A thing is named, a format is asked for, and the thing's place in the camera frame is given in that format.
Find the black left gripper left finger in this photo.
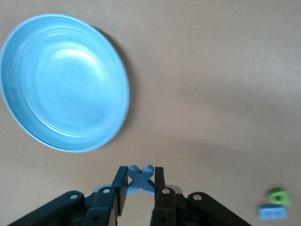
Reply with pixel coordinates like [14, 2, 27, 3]
[7, 166, 129, 226]

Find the blue small letter x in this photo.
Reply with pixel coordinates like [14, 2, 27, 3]
[126, 164, 156, 196]

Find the blue plate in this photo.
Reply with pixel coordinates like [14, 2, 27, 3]
[0, 13, 131, 153]

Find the blue small letter m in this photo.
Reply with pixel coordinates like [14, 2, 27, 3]
[257, 204, 289, 221]

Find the green small letter b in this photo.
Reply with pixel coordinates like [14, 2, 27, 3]
[267, 187, 293, 208]

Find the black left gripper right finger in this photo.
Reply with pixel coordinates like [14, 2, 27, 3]
[150, 166, 252, 226]

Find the brown table mat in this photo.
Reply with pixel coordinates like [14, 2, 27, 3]
[0, 0, 301, 226]

